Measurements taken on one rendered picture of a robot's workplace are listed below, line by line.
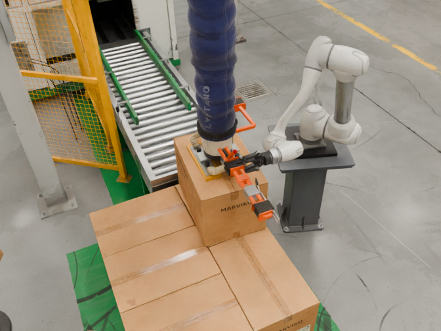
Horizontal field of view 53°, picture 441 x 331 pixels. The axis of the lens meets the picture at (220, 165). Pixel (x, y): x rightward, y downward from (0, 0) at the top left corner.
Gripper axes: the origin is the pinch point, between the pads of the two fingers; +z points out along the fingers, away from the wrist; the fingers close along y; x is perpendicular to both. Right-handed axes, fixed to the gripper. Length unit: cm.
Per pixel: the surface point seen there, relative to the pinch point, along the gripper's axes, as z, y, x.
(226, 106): -2.1, -29.8, 15.9
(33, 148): 103, 45, 131
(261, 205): 2.3, -2.4, -33.0
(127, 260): 67, 54, 8
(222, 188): 7.7, 13.0, 1.0
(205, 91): 7.9, -39.2, 19.6
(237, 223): 0.7, 40.3, -4.6
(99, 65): 43, -6, 136
